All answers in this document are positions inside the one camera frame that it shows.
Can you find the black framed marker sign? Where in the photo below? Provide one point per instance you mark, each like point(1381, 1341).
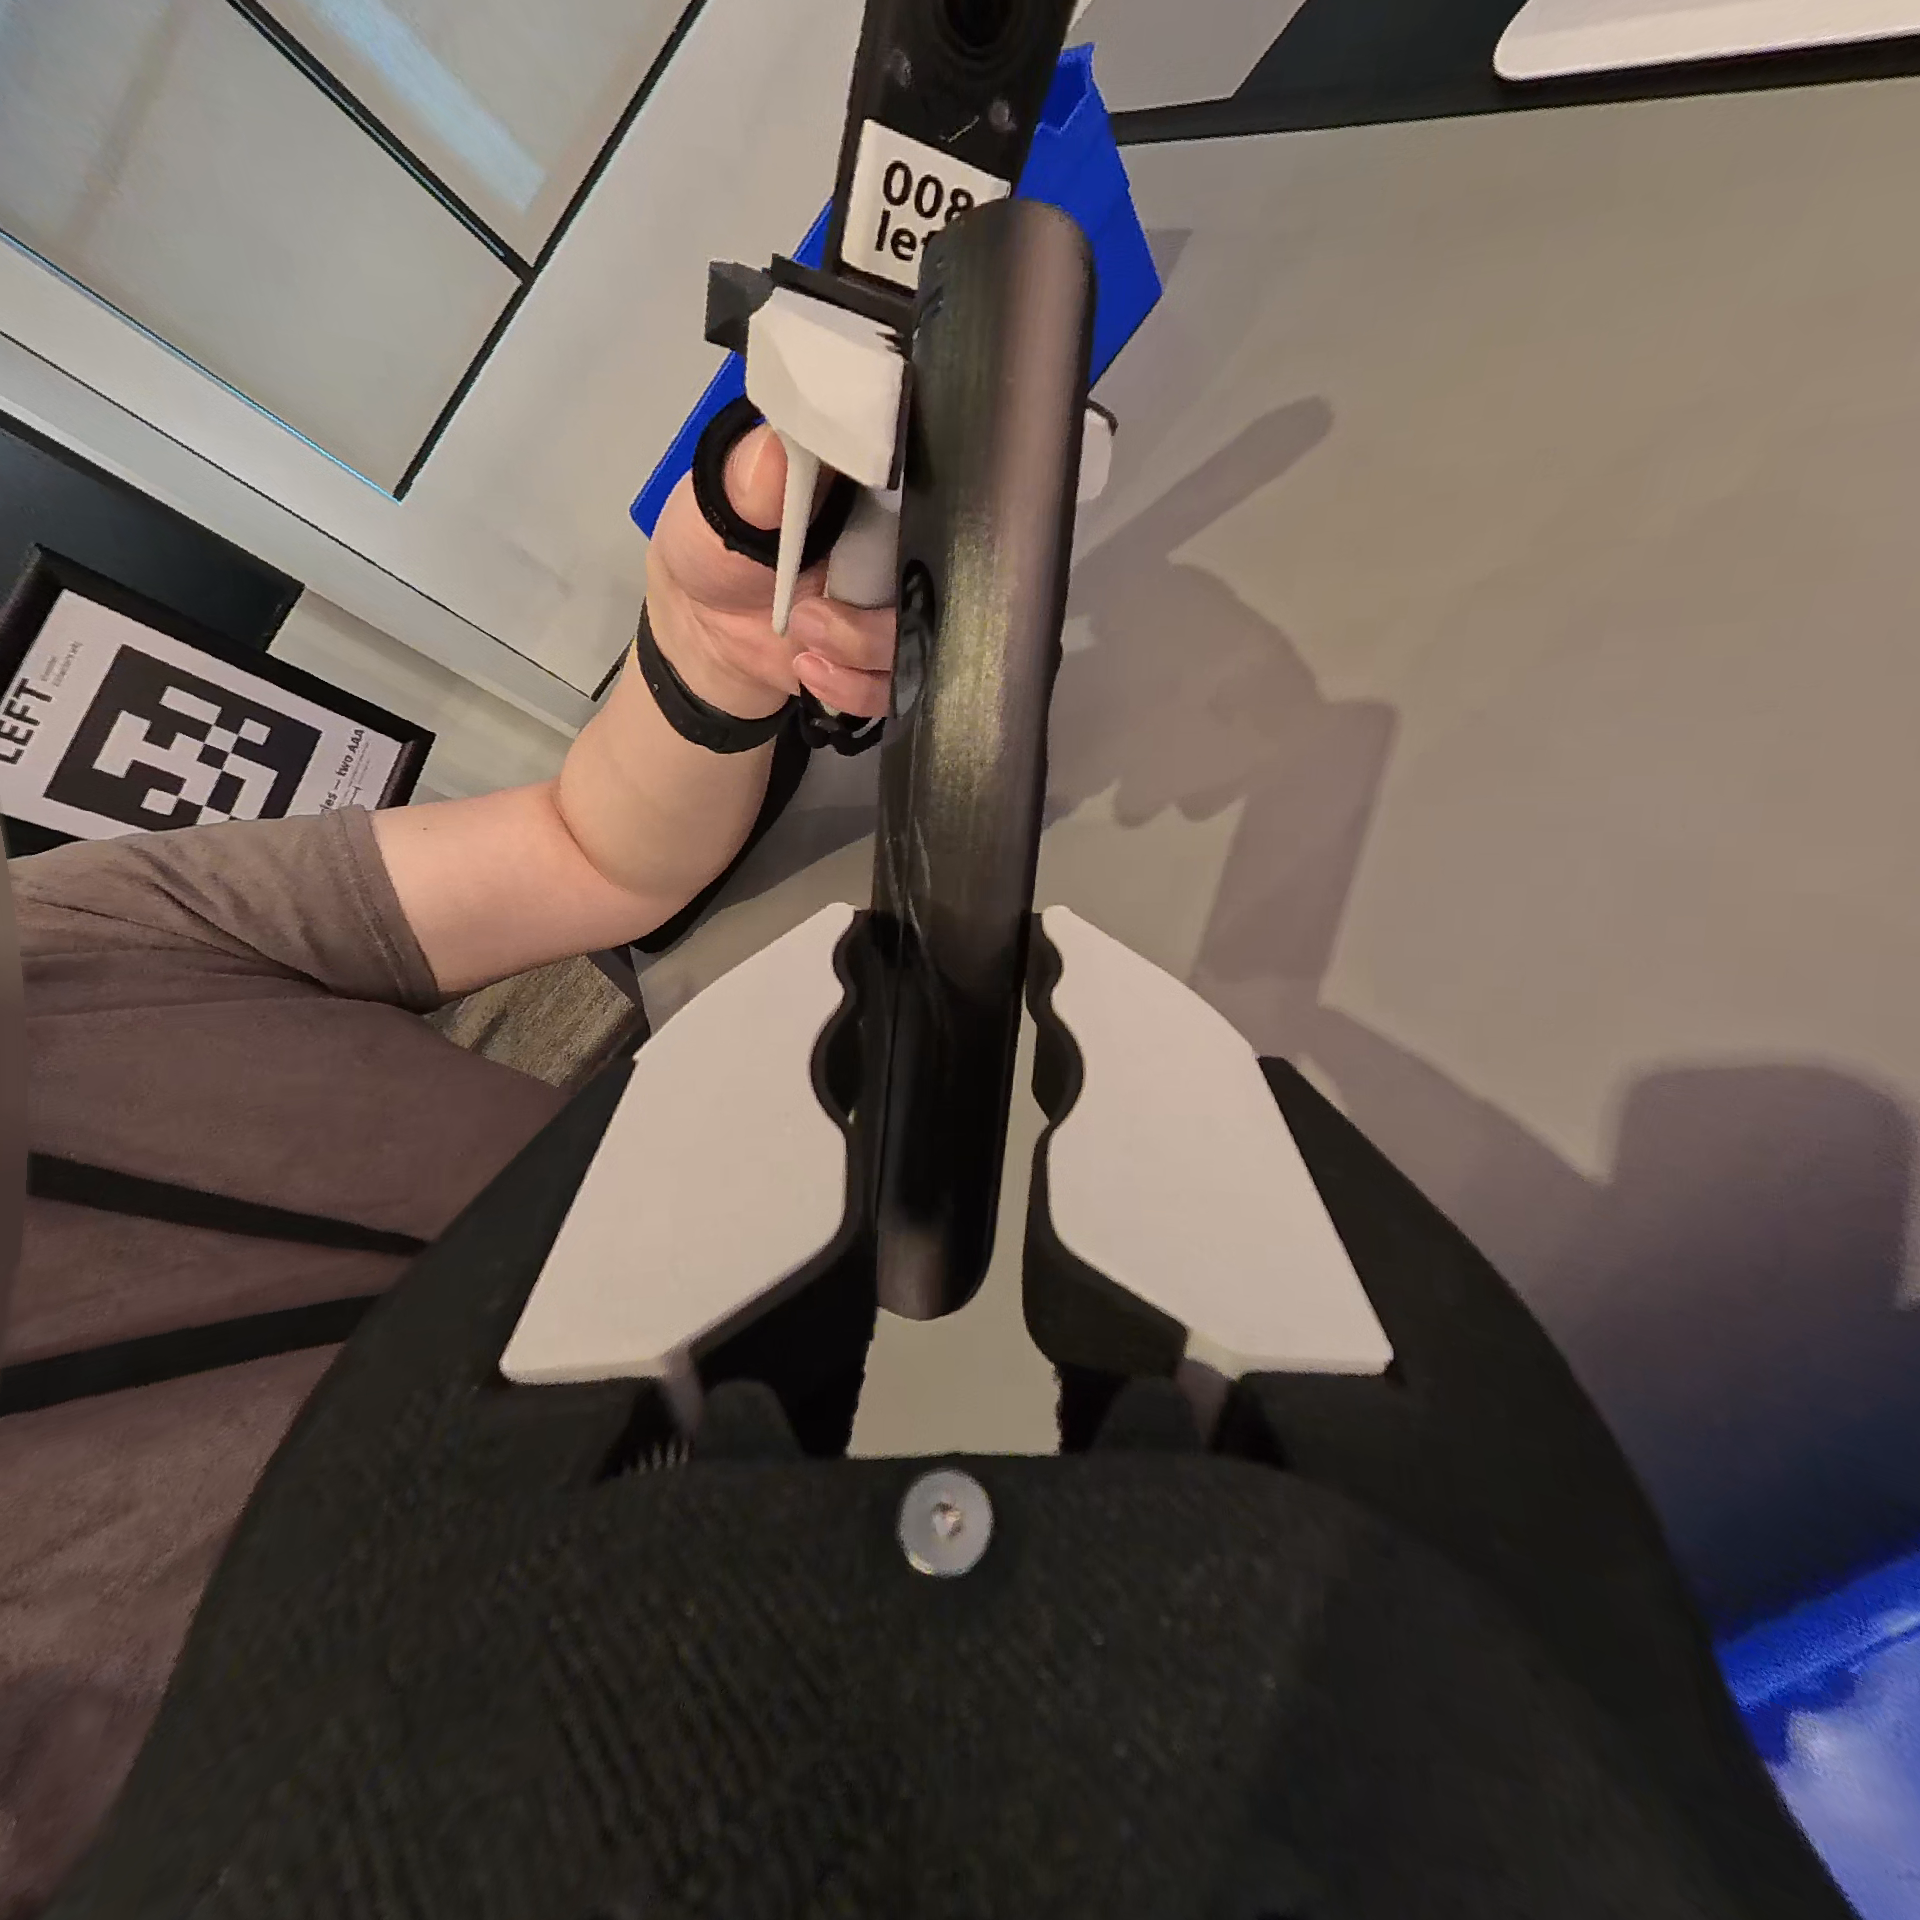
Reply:
point(182, 734)

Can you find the person's left hand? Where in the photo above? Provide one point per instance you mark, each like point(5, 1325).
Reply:
point(707, 647)

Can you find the large window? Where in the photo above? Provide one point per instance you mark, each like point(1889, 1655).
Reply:
point(302, 180)

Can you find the black remote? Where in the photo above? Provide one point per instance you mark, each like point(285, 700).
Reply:
point(977, 752)

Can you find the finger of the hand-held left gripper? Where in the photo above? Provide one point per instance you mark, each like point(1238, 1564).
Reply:
point(837, 375)
point(1092, 457)

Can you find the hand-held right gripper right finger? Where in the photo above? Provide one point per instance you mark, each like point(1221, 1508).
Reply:
point(1201, 1201)

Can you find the white sign stand base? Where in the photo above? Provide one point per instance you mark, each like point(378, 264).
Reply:
point(1714, 31)

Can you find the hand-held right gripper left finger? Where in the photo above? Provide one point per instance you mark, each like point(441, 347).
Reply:
point(707, 1201)

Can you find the blue plastic bin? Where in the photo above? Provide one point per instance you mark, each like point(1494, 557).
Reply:
point(1114, 254)
point(1847, 1772)

